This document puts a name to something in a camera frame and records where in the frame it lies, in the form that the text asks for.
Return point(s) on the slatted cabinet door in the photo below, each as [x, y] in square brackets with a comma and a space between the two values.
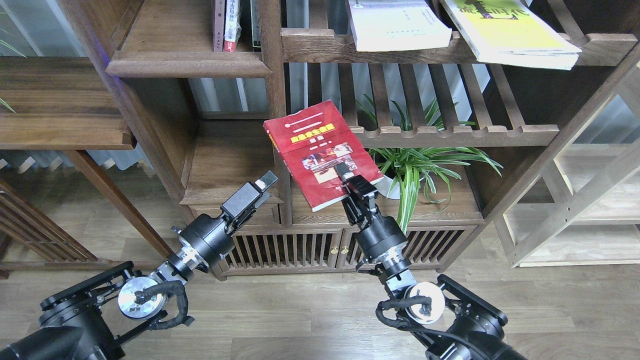
[429, 248]
[281, 252]

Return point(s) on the left slatted cabinet door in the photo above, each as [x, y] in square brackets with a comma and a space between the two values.
[281, 252]

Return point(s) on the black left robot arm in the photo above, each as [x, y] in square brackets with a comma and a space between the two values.
[94, 319]

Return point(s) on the white book on shelf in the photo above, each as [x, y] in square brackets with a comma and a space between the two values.
[396, 25]

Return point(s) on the yellow green book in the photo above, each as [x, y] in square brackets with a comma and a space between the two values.
[506, 32]

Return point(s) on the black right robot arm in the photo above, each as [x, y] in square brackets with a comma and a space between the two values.
[451, 322]

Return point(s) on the white plant pot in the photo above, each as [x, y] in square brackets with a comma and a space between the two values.
[389, 187]

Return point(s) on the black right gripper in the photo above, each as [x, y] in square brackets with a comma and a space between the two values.
[359, 205]

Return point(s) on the dark wooden side table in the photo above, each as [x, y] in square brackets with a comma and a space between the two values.
[61, 103]

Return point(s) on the red white upright book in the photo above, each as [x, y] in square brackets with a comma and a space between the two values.
[232, 28]

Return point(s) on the light wooden shelf unit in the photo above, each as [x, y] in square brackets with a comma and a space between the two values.
[584, 207]

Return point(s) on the dark wooden bookshelf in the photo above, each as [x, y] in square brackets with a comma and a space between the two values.
[198, 114]

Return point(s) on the dark slatted wooden rack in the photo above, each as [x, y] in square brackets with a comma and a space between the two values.
[29, 226]

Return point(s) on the green spider plant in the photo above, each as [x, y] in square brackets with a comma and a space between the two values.
[414, 170]

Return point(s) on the right slatted cabinet door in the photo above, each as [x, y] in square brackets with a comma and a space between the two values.
[429, 248]

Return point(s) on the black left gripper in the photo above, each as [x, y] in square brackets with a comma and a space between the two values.
[240, 207]

